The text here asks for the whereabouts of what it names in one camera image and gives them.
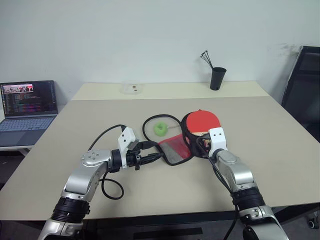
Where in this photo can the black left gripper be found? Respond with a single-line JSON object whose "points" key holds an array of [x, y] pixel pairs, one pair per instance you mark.
{"points": [[133, 158]]}

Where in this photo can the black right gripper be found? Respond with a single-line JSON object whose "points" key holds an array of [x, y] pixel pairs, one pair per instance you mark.
{"points": [[205, 138]]}

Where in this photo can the red table tennis paddle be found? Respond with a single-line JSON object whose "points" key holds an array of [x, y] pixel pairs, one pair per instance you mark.
{"points": [[203, 120]]}

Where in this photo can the black paddle case red mesh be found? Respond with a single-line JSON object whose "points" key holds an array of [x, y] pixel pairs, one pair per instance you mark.
{"points": [[175, 150]]}

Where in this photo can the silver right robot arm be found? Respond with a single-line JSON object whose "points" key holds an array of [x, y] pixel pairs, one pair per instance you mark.
{"points": [[240, 180]]}

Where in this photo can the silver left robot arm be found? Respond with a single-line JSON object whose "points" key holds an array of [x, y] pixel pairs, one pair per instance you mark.
{"points": [[86, 175]]}

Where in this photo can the black plastic cup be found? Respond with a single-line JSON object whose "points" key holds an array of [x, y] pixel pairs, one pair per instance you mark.
{"points": [[218, 78]]}

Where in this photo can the clear plastic tray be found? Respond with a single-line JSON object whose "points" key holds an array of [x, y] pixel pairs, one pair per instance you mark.
{"points": [[133, 89]]}

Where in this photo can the black office chair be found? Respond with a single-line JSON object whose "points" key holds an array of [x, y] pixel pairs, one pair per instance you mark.
{"points": [[303, 90]]}

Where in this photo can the blue open laptop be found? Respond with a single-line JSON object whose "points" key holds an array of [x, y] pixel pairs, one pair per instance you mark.
{"points": [[27, 117]]}

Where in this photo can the white side desk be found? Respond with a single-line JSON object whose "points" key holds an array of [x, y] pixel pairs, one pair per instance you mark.
{"points": [[15, 150]]}

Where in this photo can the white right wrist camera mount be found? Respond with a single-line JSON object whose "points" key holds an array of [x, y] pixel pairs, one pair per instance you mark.
{"points": [[217, 140]]}

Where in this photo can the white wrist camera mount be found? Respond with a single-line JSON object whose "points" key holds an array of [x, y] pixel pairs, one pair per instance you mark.
{"points": [[126, 137], [217, 140]]}

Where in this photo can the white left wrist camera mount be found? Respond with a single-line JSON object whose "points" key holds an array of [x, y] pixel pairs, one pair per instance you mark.
{"points": [[126, 137]]}

